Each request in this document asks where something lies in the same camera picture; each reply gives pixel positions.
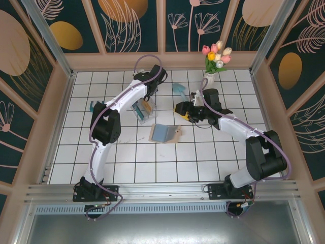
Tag light blue toy shovel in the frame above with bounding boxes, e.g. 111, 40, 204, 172
172, 83, 190, 101

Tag grey metal sheet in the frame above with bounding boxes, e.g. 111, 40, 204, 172
15, 200, 313, 244

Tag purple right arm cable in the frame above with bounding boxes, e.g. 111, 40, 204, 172
200, 78, 291, 220

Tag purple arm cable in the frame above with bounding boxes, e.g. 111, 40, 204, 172
85, 54, 163, 222
200, 78, 291, 220

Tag white ribbed vase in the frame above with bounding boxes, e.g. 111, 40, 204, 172
203, 73, 215, 89

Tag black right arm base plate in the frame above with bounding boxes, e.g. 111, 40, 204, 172
208, 182, 254, 200

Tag teal garden fork wooden handle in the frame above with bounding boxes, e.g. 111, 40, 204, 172
89, 100, 105, 112

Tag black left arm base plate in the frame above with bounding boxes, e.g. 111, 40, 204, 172
73, 185, 120, 203

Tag artificial tulip bouquet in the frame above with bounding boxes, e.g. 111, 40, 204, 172
202, 40, 233, 75

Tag perforated metal cable duct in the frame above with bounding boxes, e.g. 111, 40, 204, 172
34, 204, 229, 214

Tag clear acrylic card organizer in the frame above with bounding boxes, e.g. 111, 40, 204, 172
131, 98, 158, 125

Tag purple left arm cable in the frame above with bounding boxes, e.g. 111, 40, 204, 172
85, 54, 163, 222

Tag beige card holder blue lining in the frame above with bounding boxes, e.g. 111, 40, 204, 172
148, 124, 184, 145

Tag aluminium mounting rail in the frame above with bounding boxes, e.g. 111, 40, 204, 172
24, 179, 302, 204

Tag teal card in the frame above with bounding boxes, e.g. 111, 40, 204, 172
136, 105, 147, 121

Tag aluminium frame post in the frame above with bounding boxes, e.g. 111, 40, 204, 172
20, 0, 77, 79
250, 0, 298, 74

